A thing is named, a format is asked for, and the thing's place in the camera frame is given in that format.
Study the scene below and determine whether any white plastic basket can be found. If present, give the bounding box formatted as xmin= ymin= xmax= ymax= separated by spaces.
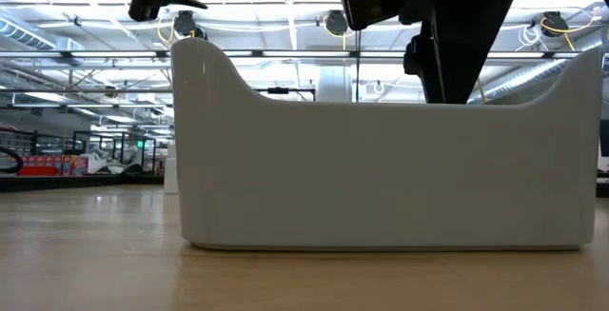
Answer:
xmin=170 ymin=37 xmax=605 ymax=252

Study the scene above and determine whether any thin black hanging pole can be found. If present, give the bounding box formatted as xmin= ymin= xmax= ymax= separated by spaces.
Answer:
xmin=353 ymin=29 xmax=363 ymax=104

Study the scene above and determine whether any black ceiling cable reel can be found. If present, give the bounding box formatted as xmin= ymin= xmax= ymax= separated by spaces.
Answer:
xmin=172 ymin=10 xmax=206 ymax=41
xmin=540 ymin=10 xmax=570 ymax=38
xmin=324 ymin=10 xmax=350 ymax=38

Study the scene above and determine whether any black metal rack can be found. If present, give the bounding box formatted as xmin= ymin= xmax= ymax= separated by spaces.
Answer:
xmin=70 ymin=130 xmax=159 ymax=175

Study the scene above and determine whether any black cable loop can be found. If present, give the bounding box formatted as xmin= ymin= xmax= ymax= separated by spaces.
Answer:
xmin=0 ymin=145 xmax=25 ymax=175

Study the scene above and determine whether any white round column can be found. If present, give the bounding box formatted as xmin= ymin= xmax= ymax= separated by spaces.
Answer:
xmin=317 ymin=66 xmax=354 ymax=104

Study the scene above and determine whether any silver ribbed ventilation duct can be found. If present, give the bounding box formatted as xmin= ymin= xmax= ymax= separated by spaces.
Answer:
xmin=467 ymin=57 xmax=575 ymax=106

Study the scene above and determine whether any red printed cardboard box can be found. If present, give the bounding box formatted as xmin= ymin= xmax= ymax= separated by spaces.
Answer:
xmin=18 ymin=154 xmax=90 ymax=177

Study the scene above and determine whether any black horizontal frame bar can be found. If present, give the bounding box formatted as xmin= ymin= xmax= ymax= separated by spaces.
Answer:
xmin=253 ymin=86 xmax=318 ymax=103

